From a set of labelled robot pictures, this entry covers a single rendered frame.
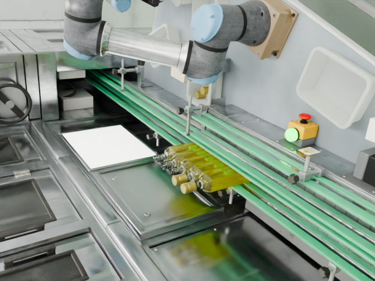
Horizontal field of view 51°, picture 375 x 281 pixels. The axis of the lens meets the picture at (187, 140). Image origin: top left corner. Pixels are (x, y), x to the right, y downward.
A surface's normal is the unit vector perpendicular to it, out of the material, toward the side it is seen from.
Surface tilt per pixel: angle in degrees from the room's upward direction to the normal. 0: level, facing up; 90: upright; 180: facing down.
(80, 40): 57
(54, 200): 90
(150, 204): 90
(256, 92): 0
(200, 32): 8
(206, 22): 8
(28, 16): 91
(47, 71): 90
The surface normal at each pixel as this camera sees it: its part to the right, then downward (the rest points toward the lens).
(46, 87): 0.54, 0.37
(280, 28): 0.48, 0.67
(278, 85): -0.84, 0.16
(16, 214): 0.07, -0.91
